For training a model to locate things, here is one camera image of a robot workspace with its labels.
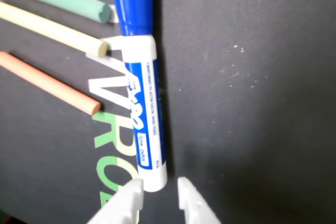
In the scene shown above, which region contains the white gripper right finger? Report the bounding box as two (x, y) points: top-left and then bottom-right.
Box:
(177, 176), (222, 224)

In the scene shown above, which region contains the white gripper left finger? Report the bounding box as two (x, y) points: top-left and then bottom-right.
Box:
(87, 177), (145, 224)

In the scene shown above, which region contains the blue Expo marker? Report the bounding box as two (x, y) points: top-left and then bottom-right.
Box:
(110, 0), (169, 193)

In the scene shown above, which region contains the grey WOWROBO mat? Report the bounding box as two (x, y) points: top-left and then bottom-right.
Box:
(0, 0), (336, 224)

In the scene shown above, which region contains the orange chalk stick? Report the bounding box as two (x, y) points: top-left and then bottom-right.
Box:
(0, 51), (102, 116)

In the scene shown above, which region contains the yellow chalk stick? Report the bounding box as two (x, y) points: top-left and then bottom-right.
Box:
(0, 1), (108, 58)

